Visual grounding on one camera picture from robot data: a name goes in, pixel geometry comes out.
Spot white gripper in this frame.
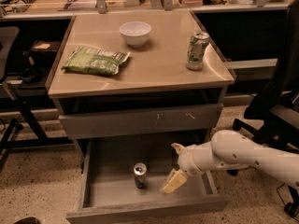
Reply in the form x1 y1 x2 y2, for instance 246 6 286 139
160 143 205 194

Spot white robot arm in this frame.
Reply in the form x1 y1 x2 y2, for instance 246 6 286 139
161 130 299 194

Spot white ceramic bowl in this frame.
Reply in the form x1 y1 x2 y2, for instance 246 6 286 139
120 21 151 48

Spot open grey middle drawer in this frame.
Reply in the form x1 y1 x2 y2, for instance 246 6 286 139
66 133 230 224

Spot green chip bag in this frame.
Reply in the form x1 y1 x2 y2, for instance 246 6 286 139
62 46 130 76

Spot green white soda can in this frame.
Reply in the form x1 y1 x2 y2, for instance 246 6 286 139
186 32 210 70

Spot closed grey upper drawer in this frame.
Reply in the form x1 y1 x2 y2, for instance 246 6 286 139
59 104 223 139

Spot long background workbench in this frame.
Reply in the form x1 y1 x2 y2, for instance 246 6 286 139
1 0 292 18

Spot black office chair right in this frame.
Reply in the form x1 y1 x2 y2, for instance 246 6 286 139
226 0 299 219

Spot red bull can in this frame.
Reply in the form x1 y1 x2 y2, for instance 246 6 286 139
134 162 147 189

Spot grey drawer cabinet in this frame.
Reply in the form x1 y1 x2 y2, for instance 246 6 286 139
48 10 235 155

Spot black chair left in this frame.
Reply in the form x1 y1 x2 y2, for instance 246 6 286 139
0 26 50 173

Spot black box under bench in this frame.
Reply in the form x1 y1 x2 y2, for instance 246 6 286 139
30 40 61 67

